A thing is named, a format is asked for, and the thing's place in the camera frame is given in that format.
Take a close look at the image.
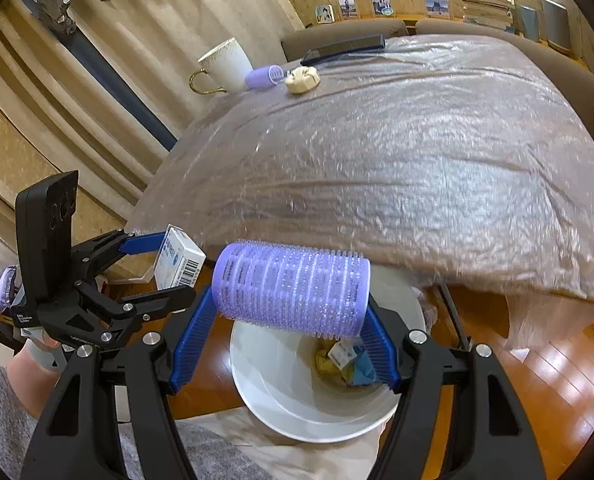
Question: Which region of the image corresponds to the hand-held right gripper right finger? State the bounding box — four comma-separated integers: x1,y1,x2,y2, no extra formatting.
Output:
359,292,548,480

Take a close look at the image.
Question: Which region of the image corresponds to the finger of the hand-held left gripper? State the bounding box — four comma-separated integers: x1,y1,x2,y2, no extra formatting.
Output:
72,230,171,286
42,280,198,357

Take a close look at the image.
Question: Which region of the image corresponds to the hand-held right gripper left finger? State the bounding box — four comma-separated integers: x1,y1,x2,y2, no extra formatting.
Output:
37,285,220,480

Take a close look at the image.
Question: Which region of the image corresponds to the white box with barcode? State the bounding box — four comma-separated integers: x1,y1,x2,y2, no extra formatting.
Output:
153,225,207,291

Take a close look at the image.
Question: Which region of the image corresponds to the small white blue carton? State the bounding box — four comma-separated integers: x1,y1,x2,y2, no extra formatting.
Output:
327,340,360,366

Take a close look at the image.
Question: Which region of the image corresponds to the white round bin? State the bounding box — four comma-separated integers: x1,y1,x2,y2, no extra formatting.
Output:
229,265,428,443

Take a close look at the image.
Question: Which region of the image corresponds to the large purple hair roller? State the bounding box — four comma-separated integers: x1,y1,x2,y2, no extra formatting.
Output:
212,240,372,340

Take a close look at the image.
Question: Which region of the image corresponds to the person's left forearm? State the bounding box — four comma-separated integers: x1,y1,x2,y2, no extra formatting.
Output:
0,342,60,466

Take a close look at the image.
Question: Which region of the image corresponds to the purple small cushion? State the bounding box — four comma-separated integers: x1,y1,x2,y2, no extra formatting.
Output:
0,265,18,311

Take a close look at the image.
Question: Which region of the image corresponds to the grey rug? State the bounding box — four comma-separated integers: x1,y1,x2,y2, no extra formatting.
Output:
120,420,278,480

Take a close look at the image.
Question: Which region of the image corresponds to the clear plastic table cover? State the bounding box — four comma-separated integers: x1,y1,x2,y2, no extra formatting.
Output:
127,34,594,351

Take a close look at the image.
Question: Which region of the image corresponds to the small purple hair roller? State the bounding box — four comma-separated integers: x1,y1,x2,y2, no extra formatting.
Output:
245,64,285,89

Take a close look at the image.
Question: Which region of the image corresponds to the grey angular sculpture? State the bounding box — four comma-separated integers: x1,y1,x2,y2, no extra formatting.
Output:
37,0,78,36

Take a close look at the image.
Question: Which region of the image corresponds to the black comb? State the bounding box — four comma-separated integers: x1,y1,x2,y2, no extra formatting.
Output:
301,34,385,67

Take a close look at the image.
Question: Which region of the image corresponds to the small grey flat box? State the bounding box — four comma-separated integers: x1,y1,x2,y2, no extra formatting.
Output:
518,5,542,42

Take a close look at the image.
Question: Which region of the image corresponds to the stack of books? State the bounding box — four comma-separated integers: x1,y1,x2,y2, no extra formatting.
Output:
456,0,516,31

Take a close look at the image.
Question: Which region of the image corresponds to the large grey flat box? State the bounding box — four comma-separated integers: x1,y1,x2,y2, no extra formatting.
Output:
541,0,575,53

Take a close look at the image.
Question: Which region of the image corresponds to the white mug with gold handle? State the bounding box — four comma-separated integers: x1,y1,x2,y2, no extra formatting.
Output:
189,37,254,95

